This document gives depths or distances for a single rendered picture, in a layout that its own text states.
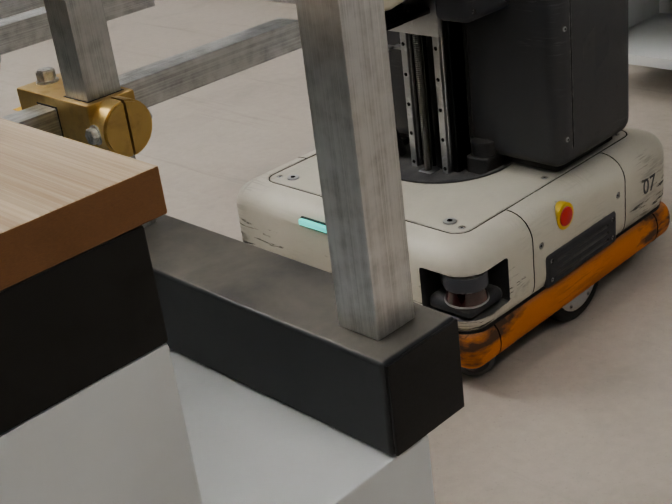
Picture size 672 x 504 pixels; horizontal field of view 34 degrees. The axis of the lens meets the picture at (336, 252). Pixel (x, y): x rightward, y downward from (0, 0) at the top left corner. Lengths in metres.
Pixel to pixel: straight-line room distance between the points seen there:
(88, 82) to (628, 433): 1.18
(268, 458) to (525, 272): 1.20
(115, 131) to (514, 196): 1.17
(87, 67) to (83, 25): 0.03
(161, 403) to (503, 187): 1.48
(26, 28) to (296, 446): 0.63
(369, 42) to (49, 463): 0.32
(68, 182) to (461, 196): 1.49
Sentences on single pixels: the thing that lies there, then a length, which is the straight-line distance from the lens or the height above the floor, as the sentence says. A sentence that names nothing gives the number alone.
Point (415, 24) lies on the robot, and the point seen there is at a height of 0.57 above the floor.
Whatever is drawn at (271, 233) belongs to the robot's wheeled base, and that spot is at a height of 0.20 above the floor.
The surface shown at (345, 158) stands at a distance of 0.73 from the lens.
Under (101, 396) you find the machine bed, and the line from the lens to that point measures 0.60.
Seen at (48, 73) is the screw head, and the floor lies 0.84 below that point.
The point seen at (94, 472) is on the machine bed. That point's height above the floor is 0.75.
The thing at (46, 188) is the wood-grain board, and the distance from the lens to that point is 0.58.
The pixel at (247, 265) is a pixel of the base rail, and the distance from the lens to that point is 0.91.
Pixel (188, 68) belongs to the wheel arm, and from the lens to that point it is 1.08.
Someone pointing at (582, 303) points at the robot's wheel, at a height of 0.03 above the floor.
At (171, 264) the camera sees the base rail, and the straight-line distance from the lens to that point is 0.94.
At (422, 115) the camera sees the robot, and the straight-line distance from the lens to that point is 2.13.
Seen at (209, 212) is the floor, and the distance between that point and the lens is 2.82.
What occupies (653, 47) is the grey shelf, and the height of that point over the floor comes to 0.14.
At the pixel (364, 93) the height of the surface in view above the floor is 0.88.
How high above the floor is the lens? 1.10
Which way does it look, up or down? 26 degrees down
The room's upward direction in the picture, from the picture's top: 8 degrees counter-clockwise
